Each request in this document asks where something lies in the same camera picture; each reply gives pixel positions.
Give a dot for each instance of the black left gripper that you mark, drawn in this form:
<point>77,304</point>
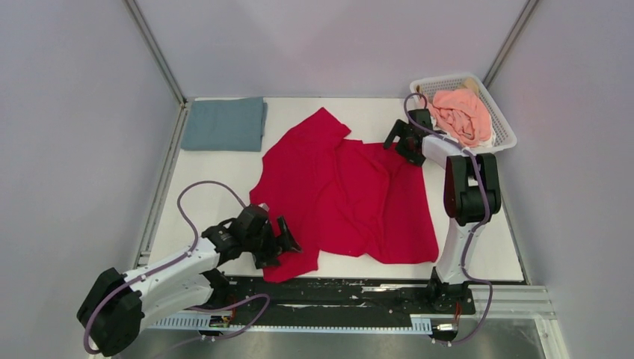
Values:
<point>285,241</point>

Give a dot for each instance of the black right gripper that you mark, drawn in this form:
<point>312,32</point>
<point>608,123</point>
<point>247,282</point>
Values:
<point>402,129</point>

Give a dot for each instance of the red t shirt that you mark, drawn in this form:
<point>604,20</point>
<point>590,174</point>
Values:
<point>344,197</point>

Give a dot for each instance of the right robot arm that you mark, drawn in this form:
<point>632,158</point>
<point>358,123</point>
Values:
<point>471,196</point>

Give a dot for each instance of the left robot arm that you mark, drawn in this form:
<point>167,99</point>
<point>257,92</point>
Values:
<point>121,305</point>

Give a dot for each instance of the pink t shirt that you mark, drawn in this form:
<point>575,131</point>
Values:
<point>462,114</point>

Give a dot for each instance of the white t shirt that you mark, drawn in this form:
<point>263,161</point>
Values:
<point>482,144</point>

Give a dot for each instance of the beige garment in basket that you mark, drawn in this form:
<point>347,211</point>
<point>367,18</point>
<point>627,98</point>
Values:
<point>429,86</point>

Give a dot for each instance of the white plastic laundry basket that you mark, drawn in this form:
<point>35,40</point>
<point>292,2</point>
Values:
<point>505,137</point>

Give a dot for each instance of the folded blue t shirt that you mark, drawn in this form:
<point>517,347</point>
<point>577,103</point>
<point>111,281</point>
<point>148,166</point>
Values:
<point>226,125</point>

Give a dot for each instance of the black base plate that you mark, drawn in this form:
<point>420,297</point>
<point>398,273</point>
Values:
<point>334,302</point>

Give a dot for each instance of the aluminium frame rail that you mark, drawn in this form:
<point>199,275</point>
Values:
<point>510,321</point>

